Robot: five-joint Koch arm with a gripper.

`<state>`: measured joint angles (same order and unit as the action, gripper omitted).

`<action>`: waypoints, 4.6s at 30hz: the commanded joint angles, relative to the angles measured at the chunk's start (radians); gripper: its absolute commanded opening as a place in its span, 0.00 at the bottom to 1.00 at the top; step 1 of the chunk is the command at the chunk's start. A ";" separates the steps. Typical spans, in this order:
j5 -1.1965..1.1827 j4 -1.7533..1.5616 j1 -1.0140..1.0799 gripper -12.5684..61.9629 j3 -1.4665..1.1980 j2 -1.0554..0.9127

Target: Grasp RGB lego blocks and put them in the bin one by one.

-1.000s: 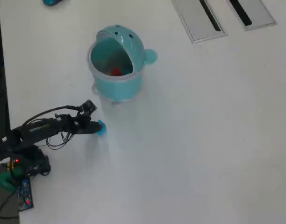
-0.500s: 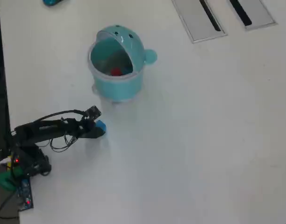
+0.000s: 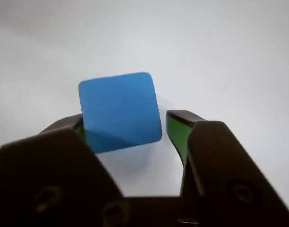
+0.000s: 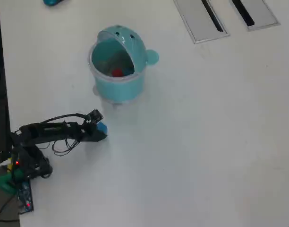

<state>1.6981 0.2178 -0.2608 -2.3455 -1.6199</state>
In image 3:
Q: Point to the blue lego block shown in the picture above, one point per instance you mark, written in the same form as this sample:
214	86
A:
121	111

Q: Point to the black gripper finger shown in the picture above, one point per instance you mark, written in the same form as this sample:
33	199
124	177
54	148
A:
40	177
220	170

